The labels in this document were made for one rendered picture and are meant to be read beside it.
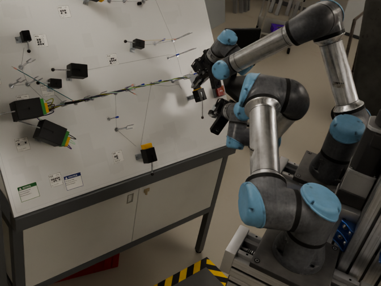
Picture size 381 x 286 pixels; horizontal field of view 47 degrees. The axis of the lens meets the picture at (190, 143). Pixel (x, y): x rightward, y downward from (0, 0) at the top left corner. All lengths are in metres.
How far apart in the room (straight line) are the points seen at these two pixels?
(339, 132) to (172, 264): 1.52
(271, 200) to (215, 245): 1.82
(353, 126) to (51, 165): 1.14
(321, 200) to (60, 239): 1.19
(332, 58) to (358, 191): 0.53
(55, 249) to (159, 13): 1.17
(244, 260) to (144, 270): 1.42
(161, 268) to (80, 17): 1.54
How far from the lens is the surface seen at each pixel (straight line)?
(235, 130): 1.79
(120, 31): 2.03
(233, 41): 1.87
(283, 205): 1.18
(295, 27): 1.59
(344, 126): 1.64
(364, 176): 1.42
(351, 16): 8.12
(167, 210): 2.33
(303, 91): 1.47
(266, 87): 1.41
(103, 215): 2.05
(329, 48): 1.71
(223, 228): 3.09
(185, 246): 2.90
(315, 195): 1.21
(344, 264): 1.52
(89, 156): 1.86
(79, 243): 2.09
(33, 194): 1.77
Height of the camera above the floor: 2.07
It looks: 32 degrees down
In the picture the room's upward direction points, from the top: 12 degrees clockwise
